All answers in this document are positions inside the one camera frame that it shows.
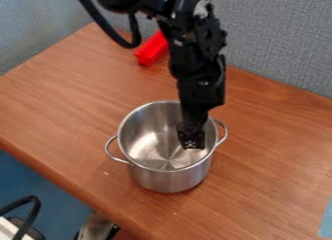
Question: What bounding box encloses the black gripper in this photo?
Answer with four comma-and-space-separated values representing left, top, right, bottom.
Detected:
168, 53, 228, 151

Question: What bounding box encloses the red plastic block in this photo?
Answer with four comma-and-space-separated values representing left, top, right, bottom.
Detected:
133, 31, 166, 67

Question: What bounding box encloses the stainless steel pot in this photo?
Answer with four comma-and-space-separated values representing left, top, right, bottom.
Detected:
104, 100, 228, 193

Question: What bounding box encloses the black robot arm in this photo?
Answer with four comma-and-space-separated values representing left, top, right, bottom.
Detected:
77, 0, 226, 149

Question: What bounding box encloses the grey black object under table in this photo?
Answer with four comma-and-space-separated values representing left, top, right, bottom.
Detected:
73, 213, 120, 240

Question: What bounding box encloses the white black device corner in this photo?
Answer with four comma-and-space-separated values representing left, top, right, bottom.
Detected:
0, 217, 45, 240

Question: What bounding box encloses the black cable loop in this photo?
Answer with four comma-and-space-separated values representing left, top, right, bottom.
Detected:
0, 194, 42, 240

